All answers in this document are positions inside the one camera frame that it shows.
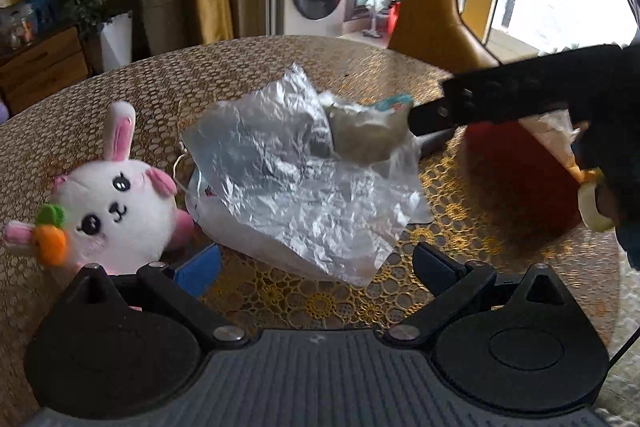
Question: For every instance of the blue bottles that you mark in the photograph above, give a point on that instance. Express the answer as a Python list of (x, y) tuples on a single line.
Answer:
[(45, 4)]

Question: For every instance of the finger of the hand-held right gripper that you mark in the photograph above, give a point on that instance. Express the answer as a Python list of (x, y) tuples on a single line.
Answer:
[(500, 94)]

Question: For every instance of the white bunny plush toy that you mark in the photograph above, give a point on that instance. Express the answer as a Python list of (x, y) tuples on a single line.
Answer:
[(115, 207)]

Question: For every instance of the red bucket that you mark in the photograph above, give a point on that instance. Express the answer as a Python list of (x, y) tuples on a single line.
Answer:
[(392, 21)]

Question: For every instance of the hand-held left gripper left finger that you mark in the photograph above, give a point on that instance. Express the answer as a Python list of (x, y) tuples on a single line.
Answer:
[(197, 269)]

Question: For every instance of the red box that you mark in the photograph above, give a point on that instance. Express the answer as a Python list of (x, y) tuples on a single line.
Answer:
[(515, 182)]

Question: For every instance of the teal white tissue pack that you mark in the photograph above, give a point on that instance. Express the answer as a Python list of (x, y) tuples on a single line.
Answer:
[(392, 105)]

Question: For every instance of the beige soft bundle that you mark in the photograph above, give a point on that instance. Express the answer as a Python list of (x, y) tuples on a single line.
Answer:
[(365, 137)]

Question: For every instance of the white planter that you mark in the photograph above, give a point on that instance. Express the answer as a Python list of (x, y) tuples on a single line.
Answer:
[(117, 42)]

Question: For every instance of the wooden cabinet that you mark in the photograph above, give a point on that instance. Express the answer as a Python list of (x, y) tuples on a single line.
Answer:
[(45, 67)]

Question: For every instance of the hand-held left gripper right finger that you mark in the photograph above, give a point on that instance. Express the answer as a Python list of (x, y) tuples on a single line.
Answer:
[(430, 258)]

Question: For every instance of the clear crinkled plastic bag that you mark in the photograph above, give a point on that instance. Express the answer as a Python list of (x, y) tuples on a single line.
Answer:
[(280, 172)]

